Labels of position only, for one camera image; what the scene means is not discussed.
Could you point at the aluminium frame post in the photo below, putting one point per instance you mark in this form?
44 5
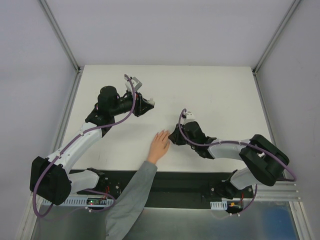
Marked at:
294 5
59 34

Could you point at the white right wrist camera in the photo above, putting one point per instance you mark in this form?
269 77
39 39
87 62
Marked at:
187 117

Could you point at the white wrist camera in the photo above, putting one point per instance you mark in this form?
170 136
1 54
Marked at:
132 83
187 117

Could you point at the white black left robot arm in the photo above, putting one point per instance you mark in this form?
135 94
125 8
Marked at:
51 177

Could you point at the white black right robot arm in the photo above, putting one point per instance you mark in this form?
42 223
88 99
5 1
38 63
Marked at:
264 162

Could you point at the mannequin hand with nails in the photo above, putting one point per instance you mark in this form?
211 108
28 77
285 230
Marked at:
159 146

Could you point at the aluminium rail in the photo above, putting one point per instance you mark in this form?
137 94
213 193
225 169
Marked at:
282 191

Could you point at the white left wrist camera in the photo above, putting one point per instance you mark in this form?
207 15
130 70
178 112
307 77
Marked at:
132 83

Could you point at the left aluminium frame post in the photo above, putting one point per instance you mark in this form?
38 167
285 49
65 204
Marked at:
59 34

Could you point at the grey sleeved forearm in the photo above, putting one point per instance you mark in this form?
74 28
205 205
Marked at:
131 202

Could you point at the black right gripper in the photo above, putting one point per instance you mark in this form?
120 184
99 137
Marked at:
180 135

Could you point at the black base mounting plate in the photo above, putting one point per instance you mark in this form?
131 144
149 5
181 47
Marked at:
178 190

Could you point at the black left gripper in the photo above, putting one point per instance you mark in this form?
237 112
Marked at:
138 104

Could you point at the right aluminium frame post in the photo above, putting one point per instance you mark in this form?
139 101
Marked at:
294 5

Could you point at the white right cable duct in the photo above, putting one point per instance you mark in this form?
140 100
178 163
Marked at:
219 205

